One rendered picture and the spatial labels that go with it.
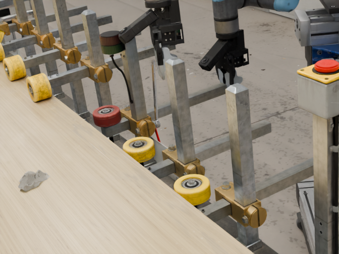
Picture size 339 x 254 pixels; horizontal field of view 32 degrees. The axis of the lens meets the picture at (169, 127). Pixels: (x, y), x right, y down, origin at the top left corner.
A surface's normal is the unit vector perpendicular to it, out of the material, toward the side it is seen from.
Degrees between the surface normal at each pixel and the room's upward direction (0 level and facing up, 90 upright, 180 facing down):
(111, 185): 0
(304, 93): 90
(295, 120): 0
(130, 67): 90
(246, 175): 90
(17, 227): 0
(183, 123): 90
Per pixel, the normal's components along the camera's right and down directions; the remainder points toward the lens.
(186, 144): 0.51, 0.32
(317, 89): -0.85, 0.32
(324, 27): -0.04, 0.45
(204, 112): -0.12, -0.89
